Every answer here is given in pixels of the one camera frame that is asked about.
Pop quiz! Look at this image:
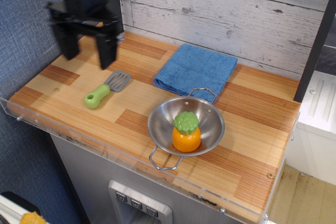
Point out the white toy sink counter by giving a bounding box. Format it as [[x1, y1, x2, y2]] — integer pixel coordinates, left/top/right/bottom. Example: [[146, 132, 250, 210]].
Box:
[[285, 71, 335, 185]]

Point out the grey toy fridge cabinet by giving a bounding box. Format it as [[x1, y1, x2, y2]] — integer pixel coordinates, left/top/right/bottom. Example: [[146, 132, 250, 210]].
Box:
[[48, 132, 237, 224]]

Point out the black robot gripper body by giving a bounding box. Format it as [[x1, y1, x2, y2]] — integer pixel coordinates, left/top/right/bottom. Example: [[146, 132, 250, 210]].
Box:
[[46, 0, 125, 41]]

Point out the dark left upright post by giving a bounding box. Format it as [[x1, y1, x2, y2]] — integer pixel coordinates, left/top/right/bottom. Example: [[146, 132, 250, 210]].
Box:
[[106, 0, 124, 34]]

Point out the blue folded cloth napkin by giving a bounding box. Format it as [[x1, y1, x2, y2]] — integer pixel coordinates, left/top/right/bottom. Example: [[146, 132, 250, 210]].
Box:
[[153, 44, 238, 102]]

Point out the dark right upright post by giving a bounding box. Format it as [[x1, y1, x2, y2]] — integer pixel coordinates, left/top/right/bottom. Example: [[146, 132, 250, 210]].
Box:
[[293, 0, 335, 103]]

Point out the yellow toy at bottom left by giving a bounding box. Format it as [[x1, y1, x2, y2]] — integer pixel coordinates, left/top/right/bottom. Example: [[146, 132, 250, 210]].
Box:
[[19, 212, 47, 224]]

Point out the dark upright post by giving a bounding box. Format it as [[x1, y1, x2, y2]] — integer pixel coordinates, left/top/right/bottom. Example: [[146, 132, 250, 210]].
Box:
[[106, 0, 124, 34], [293, 0, 335, 103]]

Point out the white black box bottom left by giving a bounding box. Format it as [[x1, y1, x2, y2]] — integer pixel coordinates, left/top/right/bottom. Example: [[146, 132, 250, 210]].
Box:
[[1, 191, 40, 223]]

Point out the small steel two-handled bowl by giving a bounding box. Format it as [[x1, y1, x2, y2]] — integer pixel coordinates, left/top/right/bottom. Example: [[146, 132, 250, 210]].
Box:
[[148, 88, 225, 170]]

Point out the orange toy carrot green top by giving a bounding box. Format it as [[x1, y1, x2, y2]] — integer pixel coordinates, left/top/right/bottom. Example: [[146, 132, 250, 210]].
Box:
[[172, 111, 202, 153]]

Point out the green handled grey toy spatula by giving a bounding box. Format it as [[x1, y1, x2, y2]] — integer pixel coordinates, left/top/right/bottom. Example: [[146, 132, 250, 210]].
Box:
[[83, 70, 131, 109]]

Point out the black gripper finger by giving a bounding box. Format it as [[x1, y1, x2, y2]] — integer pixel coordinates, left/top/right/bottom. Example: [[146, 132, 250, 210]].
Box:
[[95, 34, 118, 70], [51, 19, 79, 60]]

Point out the silver dispenser button panel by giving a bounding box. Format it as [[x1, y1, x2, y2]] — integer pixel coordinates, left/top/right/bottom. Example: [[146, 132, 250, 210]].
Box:
[[108, 179, 173, 223]]

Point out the clear acrylic table guard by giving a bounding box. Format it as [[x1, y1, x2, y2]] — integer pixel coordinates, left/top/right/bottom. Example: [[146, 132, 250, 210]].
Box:
[[0, 11, 300, 224]]

